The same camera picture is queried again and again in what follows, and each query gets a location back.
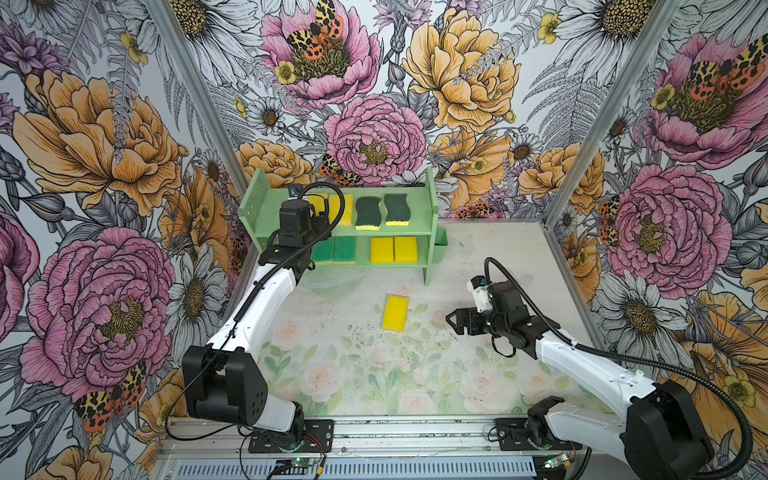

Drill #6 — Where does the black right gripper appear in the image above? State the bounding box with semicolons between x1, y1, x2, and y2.
445;307;510;337

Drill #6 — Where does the large yellow sponge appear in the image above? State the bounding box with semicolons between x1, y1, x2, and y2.
381;295;409;332
306;192;330;217
328;193;354;227

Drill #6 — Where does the light green scrub sponge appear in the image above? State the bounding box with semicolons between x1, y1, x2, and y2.
332;236;357;265

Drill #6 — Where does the small yellow sponge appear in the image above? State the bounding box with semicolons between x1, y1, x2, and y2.
370;237;394;264

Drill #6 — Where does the dark green scrub sponge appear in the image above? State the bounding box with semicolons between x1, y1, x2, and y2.
384;194;411;227

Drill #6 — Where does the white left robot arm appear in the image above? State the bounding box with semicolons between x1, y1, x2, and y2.
182;199;330;438

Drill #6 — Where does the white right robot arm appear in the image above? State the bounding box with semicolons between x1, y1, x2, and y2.
446;276;715;479

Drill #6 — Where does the green metal shelf unit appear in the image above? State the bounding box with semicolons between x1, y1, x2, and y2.
239;168;445;283

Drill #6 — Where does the green circuit board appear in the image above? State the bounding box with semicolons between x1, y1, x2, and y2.
275;457;316;470

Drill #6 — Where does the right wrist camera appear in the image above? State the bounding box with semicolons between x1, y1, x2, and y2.
466;275;493;313

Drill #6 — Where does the black corrugated right cable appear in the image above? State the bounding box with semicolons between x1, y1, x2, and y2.
483;257;754;480

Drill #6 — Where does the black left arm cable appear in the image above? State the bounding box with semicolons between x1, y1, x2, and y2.
163;181;347;442

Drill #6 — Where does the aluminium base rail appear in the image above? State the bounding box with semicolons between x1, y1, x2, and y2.
152;415;583;479

